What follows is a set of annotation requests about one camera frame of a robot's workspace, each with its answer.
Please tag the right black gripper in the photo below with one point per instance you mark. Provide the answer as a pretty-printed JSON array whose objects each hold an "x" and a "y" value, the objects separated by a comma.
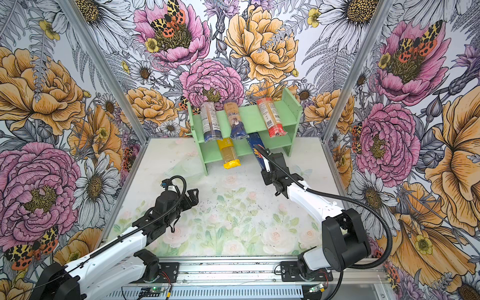
[{"x": 266, "y": 179}]

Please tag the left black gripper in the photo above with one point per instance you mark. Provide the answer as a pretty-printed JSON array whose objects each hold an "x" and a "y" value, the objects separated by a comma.
[{"x": 194, "y": 199}]

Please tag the blue Barilla spaghetti box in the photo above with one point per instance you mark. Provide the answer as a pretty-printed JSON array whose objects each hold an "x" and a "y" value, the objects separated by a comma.
[{"x": 255, "y": 148}]

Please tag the red white label spaghetti bag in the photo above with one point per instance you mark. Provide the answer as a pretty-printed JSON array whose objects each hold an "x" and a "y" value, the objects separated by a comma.
[{"x": 271, "y": 117}]

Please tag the yellow Pastatime spaghetti bag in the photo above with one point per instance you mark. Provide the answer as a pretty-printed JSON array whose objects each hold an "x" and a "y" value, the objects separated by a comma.
[{"x": 228, "y": 153}]

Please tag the yellow blue spaghetti bag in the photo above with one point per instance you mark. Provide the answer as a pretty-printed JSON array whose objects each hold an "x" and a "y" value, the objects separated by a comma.
[{"x": 238, "y": 131}]

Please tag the clear grey label spaghetti bag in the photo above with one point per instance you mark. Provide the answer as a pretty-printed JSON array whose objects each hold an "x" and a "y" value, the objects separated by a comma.
[{"x": 210, "y": 125}]

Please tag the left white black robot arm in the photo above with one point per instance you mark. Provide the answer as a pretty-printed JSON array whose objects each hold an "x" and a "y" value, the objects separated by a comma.
[{"x": 119, "y": 262}]

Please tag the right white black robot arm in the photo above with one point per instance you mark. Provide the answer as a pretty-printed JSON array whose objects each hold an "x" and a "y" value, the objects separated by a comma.
[{"x": 344, "y": 240}]

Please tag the small green circuit board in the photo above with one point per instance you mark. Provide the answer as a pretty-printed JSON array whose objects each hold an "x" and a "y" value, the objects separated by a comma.
[{"x": 152, "y": 292}]

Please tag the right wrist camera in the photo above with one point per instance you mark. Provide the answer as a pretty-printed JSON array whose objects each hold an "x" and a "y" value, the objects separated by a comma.
[{"x": 266, "y": 161}]

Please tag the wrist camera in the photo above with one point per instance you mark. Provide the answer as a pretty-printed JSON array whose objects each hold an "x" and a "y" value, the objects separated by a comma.
[
  {"x": 169, "y": 185},
  {"x": 266, "y": 161}
]

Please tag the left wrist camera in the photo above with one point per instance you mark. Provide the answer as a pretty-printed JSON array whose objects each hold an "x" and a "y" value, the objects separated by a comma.
[{"x": 169, "y": 185}]

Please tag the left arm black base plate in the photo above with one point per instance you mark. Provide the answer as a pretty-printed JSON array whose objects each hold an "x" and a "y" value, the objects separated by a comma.
[{"x": 164, "y": 272}]

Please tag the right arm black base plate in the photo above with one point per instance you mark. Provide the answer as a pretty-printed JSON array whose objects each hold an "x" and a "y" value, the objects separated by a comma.
[{"x": 295, "y": 271}]

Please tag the aluminium front rail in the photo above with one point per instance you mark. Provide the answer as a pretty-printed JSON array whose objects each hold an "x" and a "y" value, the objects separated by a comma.
[{"x": 212, "y": 271}]

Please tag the right aluminium corner post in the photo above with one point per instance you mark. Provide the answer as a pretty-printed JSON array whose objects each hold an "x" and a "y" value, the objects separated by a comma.
[{"x": 378, "y": 20}]

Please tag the aluminium corner post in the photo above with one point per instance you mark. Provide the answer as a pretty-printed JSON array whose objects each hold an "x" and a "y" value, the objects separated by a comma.
[
  {"x": 378, "y": 20},
  {"x": 86, "y": 36}
]

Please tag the left aluminium corner post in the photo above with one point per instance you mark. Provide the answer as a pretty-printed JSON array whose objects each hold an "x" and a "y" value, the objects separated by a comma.
[{"x": 86, "y": 36}]

